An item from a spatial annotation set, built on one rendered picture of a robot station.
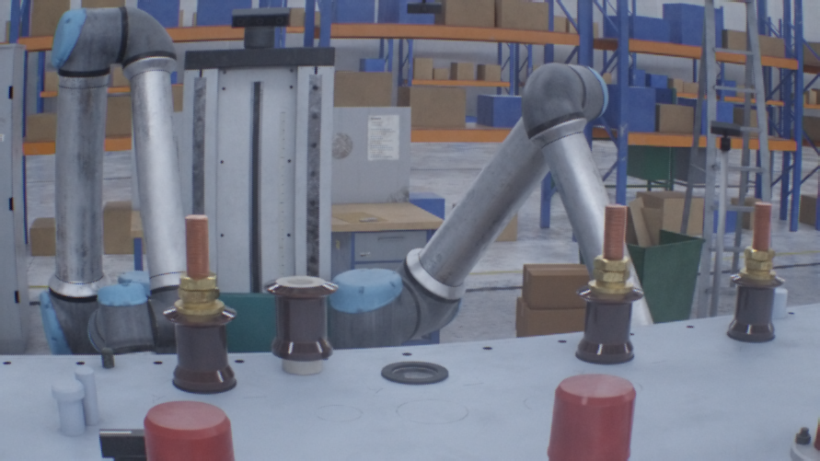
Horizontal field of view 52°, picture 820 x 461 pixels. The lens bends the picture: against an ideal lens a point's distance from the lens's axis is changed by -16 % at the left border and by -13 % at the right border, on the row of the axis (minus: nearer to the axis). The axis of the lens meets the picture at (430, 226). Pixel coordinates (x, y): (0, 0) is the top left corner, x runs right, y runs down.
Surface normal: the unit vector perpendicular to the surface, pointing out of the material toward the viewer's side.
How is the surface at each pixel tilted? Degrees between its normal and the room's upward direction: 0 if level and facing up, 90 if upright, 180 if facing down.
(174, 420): 4
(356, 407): 0
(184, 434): 60
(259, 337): 90
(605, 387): 4
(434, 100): 90
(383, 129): 90
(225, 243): 90
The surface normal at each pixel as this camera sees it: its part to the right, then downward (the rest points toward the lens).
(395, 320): 0.83, 0.11
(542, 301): 0.07, 0.17
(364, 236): 0.30, 0.17
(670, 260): 0.57, 0.22
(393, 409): 0.02, -0.99
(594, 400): -0.19, -0.36
